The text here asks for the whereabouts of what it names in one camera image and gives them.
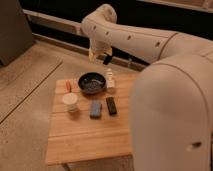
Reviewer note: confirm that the black clamp on rail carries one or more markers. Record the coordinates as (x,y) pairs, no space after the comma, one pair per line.
(107,60)

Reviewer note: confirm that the white paper cup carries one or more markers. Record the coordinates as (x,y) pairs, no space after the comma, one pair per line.
(70,101)

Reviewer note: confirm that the black rectangular block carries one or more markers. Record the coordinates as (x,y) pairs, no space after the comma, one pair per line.
(111,105)

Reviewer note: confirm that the small white bottle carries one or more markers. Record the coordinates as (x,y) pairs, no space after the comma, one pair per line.
(110,82)

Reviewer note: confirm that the black bowl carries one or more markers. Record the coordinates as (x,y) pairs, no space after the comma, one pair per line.
(92,83)

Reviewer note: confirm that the orange carrot toy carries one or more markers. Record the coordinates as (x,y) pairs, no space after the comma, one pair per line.
(68,86)

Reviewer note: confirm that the blue sponge block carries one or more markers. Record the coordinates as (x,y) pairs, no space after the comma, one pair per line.
(95,110)

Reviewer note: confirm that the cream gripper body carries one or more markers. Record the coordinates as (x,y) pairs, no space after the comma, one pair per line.
(97,48)

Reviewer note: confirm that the grey cabinet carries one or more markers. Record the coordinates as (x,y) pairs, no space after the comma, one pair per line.
(15,34)

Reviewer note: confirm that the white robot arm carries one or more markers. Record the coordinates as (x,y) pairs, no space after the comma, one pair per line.
(171,102)

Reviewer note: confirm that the wooden board table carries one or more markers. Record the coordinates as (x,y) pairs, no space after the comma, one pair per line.
(75,137)

